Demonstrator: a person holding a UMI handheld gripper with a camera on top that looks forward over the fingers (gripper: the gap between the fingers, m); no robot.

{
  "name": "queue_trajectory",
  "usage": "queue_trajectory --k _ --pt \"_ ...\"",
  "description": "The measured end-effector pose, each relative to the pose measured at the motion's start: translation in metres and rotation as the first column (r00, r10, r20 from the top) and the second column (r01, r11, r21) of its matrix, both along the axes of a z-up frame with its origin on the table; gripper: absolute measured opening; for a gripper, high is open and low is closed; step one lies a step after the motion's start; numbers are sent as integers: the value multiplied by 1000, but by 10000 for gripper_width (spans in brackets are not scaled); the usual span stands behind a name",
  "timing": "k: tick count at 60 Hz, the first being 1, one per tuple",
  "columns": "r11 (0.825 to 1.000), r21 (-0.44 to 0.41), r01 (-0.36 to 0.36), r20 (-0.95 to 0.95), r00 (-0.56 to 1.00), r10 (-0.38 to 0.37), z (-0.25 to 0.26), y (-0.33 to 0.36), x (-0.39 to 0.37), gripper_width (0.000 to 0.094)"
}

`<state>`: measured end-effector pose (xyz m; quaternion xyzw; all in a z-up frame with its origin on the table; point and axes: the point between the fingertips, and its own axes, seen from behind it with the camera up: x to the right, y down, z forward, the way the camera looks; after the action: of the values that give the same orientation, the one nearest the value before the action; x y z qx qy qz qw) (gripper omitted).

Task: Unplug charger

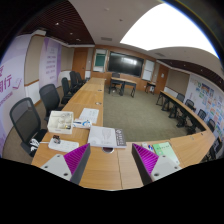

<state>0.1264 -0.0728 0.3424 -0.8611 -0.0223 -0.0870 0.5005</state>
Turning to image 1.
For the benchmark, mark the wooden front desk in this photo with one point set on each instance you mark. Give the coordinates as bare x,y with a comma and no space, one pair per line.
123,83

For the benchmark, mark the right wooden side table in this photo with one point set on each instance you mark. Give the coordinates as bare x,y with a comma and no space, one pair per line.
184,112

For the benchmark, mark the white paper sheet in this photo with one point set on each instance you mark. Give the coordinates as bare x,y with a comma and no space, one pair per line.
89,114

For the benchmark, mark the charger plug with white cable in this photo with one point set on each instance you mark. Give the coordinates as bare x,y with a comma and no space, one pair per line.
55,139

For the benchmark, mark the nearest black office chair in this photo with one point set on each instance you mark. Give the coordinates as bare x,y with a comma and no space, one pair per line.
27,123

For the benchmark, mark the white open box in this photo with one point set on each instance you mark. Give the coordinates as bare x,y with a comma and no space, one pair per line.
60,122

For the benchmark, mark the long wooden conference table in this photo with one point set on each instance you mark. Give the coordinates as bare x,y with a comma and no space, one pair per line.
123,168

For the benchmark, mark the green notebook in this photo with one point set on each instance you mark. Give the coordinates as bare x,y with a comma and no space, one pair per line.
166,149

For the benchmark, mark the black office chair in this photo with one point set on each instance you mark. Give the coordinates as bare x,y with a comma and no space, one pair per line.
75,85
50,99
66,90
27,123

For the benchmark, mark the small white blue packet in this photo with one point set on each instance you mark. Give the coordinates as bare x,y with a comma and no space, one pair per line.
82,124

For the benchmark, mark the large black wall screen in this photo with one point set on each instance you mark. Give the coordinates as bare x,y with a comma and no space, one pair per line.
125,64

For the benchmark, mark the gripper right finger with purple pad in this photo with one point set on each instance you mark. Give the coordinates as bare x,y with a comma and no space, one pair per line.
152,167

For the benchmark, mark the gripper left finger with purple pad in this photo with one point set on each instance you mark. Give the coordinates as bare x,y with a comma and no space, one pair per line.
70,166

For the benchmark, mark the white booklet with dark spine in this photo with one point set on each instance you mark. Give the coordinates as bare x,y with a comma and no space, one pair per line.
106,137

